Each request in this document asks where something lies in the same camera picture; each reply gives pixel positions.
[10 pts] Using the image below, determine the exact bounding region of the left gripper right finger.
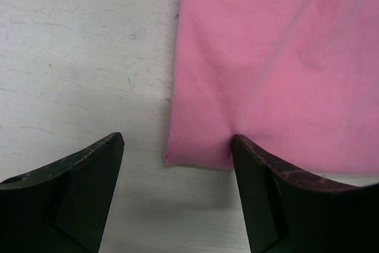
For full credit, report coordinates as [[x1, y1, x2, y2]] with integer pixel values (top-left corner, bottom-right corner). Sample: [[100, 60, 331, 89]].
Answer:
[[232, 134, 378, 252]]

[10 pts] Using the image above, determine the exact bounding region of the pink t shirt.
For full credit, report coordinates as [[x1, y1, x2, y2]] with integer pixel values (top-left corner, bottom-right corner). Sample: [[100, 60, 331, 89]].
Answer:
[[165, 0, 378, 174]]

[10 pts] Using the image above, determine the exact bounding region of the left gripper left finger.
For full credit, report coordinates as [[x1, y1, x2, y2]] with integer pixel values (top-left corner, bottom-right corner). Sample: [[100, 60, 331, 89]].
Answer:
[[1, 132, 124, 252]]

